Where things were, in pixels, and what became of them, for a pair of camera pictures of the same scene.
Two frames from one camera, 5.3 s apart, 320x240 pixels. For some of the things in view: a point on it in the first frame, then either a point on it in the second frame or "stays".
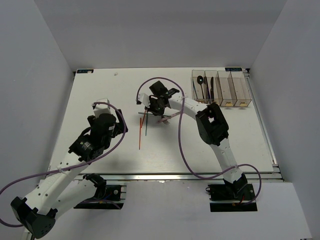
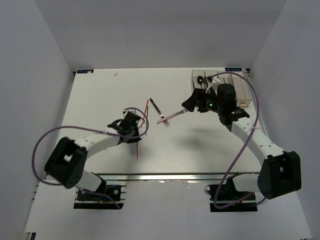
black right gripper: (150, 109) to (199, 95)
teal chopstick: (146, 125) stays
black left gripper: (91, 120) to (137, 131)
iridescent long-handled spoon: (200, 80) stays
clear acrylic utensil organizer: (226, 88) stays
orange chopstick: (144, 117) stays
